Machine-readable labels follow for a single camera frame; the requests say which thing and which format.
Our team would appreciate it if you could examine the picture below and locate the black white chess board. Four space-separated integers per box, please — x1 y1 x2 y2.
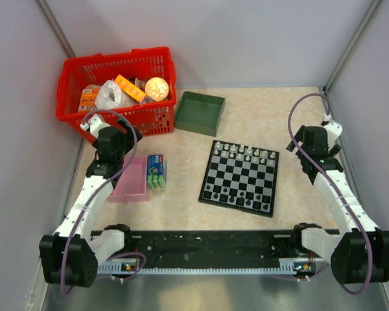
198 140 279 218

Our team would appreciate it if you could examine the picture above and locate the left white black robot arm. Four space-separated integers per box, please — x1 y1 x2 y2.
39 109 142 295

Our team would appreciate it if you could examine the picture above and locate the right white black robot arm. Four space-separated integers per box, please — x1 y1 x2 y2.
287 115 389 285

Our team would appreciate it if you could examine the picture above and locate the pink open drawer box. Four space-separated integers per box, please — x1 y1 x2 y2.
108 156 149 203

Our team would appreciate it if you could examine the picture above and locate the blue green packaged item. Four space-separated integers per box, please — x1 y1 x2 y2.
147 154 167 190

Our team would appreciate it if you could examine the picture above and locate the white plastic bag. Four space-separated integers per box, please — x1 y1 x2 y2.
95 80 132 109

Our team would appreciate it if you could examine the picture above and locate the small orange carton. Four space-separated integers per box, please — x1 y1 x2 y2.
78 84 100 112

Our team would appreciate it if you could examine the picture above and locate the orange punched cardboard box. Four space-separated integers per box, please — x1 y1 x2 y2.
114 75 147 103

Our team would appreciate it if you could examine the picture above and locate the orange round ball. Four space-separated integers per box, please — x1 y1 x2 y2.
145 77 169 102

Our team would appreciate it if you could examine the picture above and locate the red plastic shopping basket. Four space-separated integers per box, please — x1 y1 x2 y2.
56 47 177 144

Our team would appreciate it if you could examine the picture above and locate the dark green open box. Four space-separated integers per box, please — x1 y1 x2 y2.
174 91 226 137

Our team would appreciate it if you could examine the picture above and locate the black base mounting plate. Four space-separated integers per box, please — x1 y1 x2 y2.
90 229 340 270

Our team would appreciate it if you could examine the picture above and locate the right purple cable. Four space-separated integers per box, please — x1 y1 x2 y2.
287 93 373 295

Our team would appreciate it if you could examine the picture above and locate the white slotted cable duct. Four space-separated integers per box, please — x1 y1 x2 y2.
97 259 315 276

